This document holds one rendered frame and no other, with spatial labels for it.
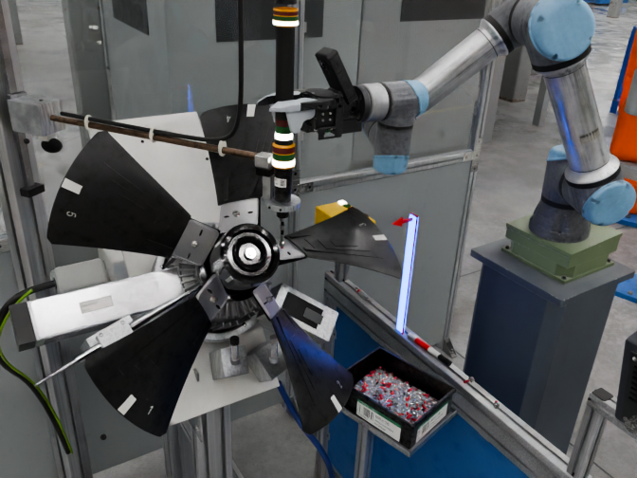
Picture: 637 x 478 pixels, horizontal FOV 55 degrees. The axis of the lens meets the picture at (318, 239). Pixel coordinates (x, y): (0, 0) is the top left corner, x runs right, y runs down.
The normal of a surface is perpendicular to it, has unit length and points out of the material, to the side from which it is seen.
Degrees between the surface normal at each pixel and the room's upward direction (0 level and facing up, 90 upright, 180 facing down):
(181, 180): 50
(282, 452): 0
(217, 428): 90
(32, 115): 90
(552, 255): 90
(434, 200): 90
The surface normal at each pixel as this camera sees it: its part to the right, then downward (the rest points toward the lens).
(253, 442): 0.04, -0.89
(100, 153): 0.18, 0.11
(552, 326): -0.22, 0.44
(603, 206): 0.18, 0.57
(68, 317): 0.43, -0.26
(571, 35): 0.06, 0.36
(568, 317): 0.54, 0.40
